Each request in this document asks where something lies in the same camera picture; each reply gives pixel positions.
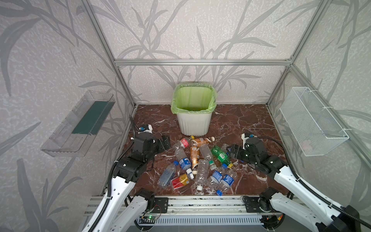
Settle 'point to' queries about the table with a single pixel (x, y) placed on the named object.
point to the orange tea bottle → (197, 142)
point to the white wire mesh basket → (315, 129)
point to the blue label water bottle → (214, 180)
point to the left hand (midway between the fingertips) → (165, 135)
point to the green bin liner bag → (193, 97)
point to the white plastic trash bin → (194, 124)
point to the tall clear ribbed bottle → (202, 173)
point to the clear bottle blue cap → (227, 180)
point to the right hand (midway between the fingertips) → (230, 145)
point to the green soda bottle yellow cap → (222, 157)
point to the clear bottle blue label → (184, 162)
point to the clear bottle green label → (208, 156)
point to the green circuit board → (147, 219)
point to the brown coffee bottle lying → (194, 158)
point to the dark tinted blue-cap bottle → (167, 175)
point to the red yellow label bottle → (180, 181)
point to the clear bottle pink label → (183, 143)
